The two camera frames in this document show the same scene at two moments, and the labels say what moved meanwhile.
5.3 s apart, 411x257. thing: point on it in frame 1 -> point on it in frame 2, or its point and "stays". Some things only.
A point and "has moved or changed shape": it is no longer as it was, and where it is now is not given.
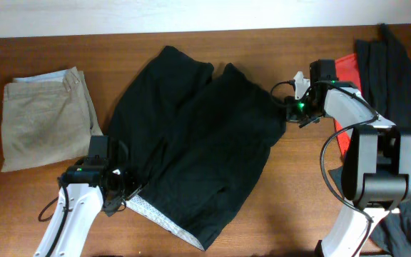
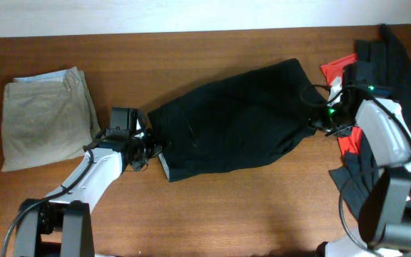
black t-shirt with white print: (394, 90) stays
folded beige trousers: (47, 118) stays
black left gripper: (120, 190) -> (145, 150)
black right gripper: (299, 116) -> (321, 121)
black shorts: (200, 138) has moved or changed shape
